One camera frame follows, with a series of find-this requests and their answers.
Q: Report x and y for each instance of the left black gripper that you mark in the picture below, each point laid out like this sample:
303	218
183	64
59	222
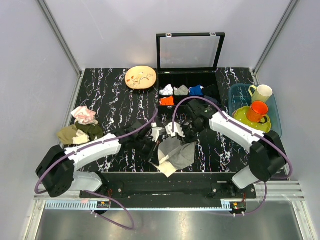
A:
151	155

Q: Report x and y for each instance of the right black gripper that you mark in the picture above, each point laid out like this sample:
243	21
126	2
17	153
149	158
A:
187	139

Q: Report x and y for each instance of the grey underwear with cream waistband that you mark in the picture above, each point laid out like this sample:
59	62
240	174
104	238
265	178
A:
172	155

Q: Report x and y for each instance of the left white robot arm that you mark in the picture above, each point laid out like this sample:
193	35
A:
59	171

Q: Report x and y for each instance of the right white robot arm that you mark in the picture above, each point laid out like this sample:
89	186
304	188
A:
266	151

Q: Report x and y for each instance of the orange rolled underwear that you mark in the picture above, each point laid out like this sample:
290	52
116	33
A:
167	101

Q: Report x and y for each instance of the navy rolled underwear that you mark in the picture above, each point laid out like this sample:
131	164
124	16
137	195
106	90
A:
213	100

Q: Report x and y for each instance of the blue rolled underwear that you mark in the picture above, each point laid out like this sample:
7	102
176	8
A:
196	90

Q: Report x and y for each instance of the grey rolled underwear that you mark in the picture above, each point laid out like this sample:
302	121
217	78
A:
181	91

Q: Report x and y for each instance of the black rolled underwear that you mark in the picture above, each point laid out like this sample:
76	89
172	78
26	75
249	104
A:
211	91

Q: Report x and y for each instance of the white rolled underwear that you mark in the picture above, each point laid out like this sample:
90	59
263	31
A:
167	91

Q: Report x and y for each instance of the olive and khaki underwear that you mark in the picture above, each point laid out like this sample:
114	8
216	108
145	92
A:
78	134

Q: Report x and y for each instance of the pink and white underwear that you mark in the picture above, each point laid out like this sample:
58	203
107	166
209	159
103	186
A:
84	115

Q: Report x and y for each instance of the green dotted plate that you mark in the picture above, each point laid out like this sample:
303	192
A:
241	116

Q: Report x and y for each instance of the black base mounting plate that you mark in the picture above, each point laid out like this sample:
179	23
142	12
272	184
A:
181	190

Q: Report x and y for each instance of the teal transparent plastic bin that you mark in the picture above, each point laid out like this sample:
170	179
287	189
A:
239	96

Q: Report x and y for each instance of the oval painted wooden plate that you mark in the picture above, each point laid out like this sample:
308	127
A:
140	77

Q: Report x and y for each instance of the black compartment storage box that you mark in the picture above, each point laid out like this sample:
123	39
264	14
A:
188	59

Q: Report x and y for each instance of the orange mug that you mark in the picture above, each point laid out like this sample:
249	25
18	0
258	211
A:
257	112

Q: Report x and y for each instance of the cream yellow mug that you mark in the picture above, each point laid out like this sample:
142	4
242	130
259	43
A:
260	93

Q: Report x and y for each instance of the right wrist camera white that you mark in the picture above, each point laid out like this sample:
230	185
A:
173	129

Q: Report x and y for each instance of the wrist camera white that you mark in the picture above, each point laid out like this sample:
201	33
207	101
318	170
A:
156	132
173	129

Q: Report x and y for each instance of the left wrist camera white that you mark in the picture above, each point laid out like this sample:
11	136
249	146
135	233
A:
156	132

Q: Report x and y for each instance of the aluminium frame post left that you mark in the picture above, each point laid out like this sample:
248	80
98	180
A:
58	34

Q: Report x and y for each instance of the aluminium frame post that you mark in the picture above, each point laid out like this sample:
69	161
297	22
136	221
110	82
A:
58	34
276	33

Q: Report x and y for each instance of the aluminium frame post right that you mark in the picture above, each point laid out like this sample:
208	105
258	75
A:
276	33

